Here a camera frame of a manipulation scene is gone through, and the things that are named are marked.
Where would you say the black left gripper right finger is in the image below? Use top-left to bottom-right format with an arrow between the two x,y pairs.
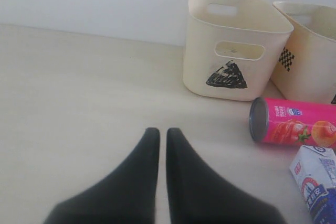
166,128 -> 286,223

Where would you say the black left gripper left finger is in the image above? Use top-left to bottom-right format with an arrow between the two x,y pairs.
45,127 -> 160,223

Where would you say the pink chips can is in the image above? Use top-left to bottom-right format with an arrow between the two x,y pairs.
249,97 -> 335,149

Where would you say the white blue milk carton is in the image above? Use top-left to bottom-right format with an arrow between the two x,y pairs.
289,145 -> 335,223

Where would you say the cream bin triangle mark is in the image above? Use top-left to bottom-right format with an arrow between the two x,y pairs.
183,0 -> 293,101

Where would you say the cream bin square mark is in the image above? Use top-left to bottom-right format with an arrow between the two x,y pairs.
271,1 -> 335,105

